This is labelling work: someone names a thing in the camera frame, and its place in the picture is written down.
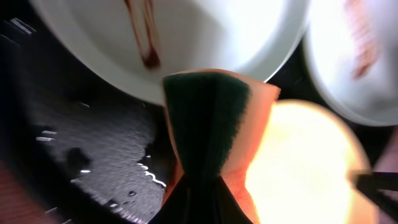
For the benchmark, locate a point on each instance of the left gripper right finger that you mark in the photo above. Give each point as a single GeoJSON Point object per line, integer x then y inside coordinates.
{"type": "Point", "coordinates": [218, 206]}

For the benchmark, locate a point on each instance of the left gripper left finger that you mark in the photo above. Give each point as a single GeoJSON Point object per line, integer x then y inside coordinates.
{"type": "Point", "coordinates": [180, 206]}

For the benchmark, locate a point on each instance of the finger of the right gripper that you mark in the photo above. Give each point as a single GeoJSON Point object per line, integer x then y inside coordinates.
{"type": "Point", "coordinates": [380, 188]}

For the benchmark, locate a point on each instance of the yellow plate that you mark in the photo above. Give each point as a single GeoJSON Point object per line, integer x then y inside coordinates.
{"type": "Point", "coordinates": [306, 167]}

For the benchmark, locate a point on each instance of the green and yellow sponge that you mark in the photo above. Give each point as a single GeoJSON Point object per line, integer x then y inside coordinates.
{"type": "Point", "coordinates": [216, 120]}

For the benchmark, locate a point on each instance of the light blue plate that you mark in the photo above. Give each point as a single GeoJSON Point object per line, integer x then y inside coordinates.
{"type": "Point", "coordinates": [132, 45]}
{"type": "Point", "coordinates": [351, 54]}

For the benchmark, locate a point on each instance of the round black serving tray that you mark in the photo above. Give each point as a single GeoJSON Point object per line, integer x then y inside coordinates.
{"type": "Point", "coordinates": [89, 150]}

